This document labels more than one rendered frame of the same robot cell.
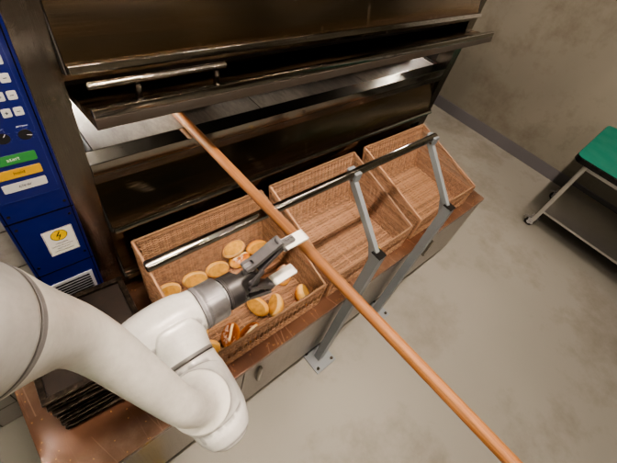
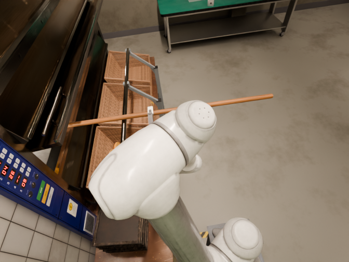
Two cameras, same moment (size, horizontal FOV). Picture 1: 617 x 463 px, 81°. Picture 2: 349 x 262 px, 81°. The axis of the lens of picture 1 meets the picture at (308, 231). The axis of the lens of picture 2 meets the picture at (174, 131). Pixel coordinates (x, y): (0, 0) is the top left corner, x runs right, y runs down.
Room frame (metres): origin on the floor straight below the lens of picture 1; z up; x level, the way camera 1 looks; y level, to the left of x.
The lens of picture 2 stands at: (-0.22, 0.42, 2.13)
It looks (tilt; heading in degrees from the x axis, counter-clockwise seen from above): 51 degrees down; 324
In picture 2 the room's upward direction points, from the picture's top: 7 degrees counter-clockwise
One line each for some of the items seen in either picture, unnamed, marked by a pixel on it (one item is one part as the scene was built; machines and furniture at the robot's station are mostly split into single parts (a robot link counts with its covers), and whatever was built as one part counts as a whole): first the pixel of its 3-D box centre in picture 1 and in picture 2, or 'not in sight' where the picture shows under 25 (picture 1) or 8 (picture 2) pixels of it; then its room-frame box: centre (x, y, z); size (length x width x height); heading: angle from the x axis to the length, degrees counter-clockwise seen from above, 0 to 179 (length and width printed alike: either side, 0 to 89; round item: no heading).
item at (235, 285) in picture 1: (240, 285); not in sight; (0.41, 0.10, 1.23); 0.09 x 0.07 x 0.08; 145
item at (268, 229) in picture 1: (234, 275); (126, 158); (0.76, 0.22, 0.72); 0.56 x 0.49 x 0.28; 144
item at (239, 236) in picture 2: not in sight; (239, 240); (-0.22, 0.16, 1.17); 0.18 x 0.16 x 0.22; 91
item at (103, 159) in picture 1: (321, 101); (79, 75); (1.40, 0.11, 1.16); 1.80 x 0.06 x 0.04; 144
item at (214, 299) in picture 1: (210, 301); not in sight; (0.35, 0.15, 1.23); 0.09 x 0.06 x 0.09; 55
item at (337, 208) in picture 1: (341, 218); (128, 107); (1.24, -0.13, 0.72); 0.56 x 0.49 x 0.28; 144
